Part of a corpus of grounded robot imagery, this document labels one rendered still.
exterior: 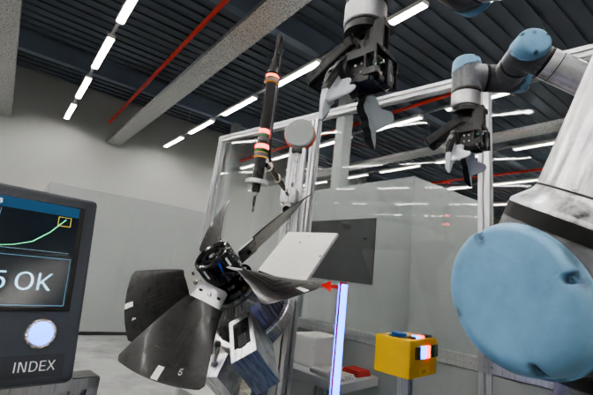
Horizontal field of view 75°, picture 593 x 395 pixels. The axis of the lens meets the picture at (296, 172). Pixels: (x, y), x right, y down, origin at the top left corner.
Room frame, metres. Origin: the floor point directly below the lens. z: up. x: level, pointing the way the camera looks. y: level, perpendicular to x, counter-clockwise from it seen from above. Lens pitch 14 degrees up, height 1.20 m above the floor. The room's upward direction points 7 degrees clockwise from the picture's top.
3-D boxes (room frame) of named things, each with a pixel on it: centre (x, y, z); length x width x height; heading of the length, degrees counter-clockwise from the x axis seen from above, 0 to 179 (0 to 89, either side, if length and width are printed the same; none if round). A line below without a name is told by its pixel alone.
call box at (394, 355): (1.10, -0.35, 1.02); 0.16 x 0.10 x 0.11; 136
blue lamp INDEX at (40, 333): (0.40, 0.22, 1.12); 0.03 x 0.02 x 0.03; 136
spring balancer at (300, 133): (1.85, 0.00, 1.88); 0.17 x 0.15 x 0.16; 46
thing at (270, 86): (1.14, 0.12, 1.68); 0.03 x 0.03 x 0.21
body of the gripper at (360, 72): (0.59, -0.10, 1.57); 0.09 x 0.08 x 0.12; 46
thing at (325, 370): (1.51, -0.21, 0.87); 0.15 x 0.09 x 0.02; 46
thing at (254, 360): (1.13, 0.06, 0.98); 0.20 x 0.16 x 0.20; 136
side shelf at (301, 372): (1.62, -0.18, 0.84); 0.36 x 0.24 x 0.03; 46
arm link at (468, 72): (0.96, -0.44, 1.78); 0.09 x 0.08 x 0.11; 81
